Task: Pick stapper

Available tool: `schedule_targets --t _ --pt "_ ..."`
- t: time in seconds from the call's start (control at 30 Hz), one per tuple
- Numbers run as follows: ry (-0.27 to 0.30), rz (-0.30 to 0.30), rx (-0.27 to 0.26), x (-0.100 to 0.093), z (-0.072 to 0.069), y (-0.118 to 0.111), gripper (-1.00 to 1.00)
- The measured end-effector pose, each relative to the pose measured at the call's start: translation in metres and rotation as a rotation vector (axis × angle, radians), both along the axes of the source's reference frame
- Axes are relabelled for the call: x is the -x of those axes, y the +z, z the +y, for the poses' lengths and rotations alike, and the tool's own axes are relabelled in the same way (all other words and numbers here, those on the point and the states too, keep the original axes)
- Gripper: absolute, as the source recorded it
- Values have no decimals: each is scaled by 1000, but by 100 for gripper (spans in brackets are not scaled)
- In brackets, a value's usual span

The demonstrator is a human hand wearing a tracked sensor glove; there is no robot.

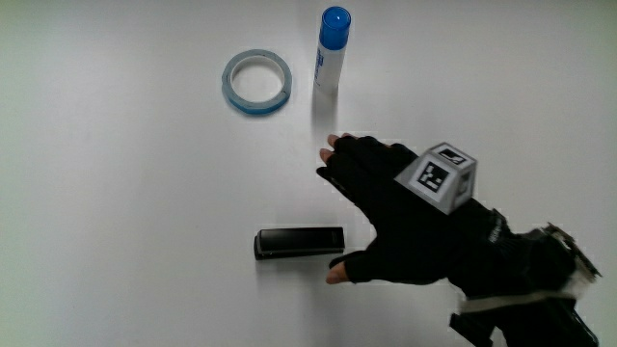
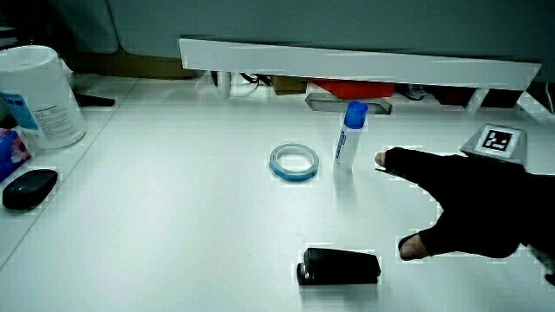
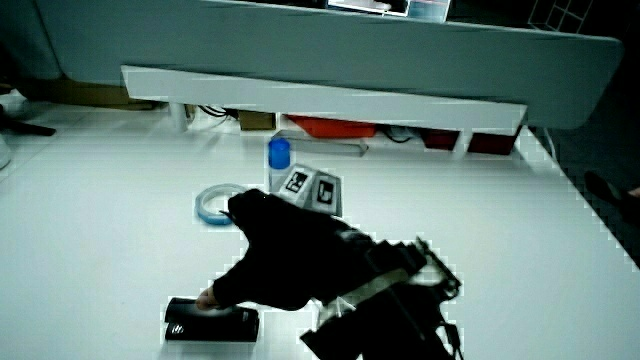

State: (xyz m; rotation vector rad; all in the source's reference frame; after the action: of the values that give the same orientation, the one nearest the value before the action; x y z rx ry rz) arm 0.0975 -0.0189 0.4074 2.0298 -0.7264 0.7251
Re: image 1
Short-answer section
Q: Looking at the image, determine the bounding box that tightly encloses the person's right hand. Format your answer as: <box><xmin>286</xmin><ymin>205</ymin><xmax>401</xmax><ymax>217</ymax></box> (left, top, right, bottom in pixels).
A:
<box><xmin>315</xmin><ymin>133</ymin><xmax>507</xmax><ymax>296</ymax></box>

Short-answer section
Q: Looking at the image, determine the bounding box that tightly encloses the black stapler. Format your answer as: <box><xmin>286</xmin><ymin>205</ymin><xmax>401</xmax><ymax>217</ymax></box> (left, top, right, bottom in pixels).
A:
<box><xmin>253</xmin><ymin>227</ymin><xmax>346</xmax><ymax>261</ymax></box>

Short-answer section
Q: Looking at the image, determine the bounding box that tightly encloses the person's right forearm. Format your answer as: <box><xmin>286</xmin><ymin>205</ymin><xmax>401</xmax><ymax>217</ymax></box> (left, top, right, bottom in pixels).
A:
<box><xmin>448</xmin><ymin>207</ymin><xmax>603</xmax><ymax>347</ymax></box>

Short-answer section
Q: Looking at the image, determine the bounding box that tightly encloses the blue and white glue stick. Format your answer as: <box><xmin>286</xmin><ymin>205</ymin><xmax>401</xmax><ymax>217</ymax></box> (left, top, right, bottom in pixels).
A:
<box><xmin>312</xmin><ymin>5</ymin><xmax>353</xmax><ymax>96</ymax></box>

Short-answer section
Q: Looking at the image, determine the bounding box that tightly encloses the blue tape roll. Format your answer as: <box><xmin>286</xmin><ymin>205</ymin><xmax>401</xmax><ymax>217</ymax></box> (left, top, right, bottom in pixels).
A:
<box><xmin>221</xmin><ymin>48</ymin><xmax>294</xmax><ymax>117</ymax></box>

